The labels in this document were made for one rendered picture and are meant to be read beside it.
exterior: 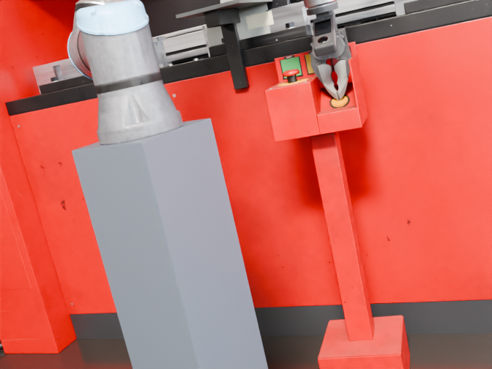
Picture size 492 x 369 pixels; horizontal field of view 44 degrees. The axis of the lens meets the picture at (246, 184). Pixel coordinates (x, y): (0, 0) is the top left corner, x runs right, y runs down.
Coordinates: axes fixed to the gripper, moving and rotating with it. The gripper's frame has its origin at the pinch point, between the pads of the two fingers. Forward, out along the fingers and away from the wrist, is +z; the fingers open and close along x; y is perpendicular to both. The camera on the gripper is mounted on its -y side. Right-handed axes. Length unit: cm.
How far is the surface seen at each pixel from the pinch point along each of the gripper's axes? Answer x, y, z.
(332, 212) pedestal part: 6.4, -3.9, 26.9
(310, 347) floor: 24, 12, 74
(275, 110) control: 13.5, -6.5, -0.4
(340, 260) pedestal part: 6.7, -4.9, 39.1
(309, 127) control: 6.7, -7.0, 4.5
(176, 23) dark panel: 72, 97, -22
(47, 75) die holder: 103, 46, -16
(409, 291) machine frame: -6, 17, 61
